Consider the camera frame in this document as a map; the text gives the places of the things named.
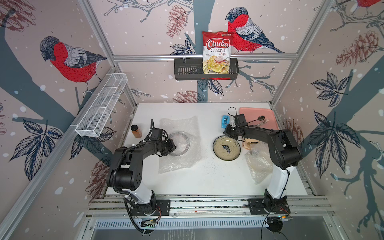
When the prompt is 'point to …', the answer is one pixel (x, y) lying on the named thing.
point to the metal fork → (264, 121)
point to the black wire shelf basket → (192, 69)
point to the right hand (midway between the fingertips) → (222, 131)
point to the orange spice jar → (136, 131)
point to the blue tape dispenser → (225, 121)
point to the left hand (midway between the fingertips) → (178, 145)
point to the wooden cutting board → (246, 144)
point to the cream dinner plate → (226, 148)
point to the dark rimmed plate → (182, 141)
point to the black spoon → (261, 117)
